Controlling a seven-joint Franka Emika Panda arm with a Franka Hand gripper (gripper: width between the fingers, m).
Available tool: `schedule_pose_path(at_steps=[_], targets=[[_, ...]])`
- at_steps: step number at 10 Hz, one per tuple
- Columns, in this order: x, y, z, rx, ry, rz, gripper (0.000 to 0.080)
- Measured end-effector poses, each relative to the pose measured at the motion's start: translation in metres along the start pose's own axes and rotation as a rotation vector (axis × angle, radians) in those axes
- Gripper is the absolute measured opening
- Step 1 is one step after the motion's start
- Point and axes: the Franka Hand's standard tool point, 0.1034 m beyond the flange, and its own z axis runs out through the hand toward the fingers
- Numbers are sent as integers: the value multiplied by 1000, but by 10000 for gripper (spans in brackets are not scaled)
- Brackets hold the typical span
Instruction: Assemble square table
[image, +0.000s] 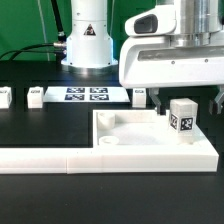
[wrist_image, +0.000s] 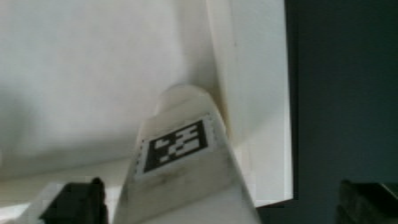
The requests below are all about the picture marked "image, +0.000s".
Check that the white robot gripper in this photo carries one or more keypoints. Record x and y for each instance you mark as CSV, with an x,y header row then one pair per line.
x,y
174,45

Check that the white L-shaped obstacle fence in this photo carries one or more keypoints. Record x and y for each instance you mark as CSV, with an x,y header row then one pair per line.
x,y
96,160

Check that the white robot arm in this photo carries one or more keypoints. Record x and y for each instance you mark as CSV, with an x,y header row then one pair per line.
x,y
89,46

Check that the white marker sheet with tags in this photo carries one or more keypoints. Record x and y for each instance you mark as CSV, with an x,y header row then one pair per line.
x,y
86,94

